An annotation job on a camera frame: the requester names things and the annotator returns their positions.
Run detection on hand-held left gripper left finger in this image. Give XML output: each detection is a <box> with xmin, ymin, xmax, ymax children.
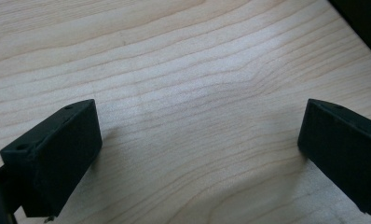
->
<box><xmin>0</xmin><ymin>98</ymin><xmax>103</xmax><ymax>218</ymax></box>

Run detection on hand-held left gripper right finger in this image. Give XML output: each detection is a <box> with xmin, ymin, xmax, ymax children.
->
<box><xmin>296</xmin><ymin>98</ymin><xmax>371</xmax><ymax>216</ymax></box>

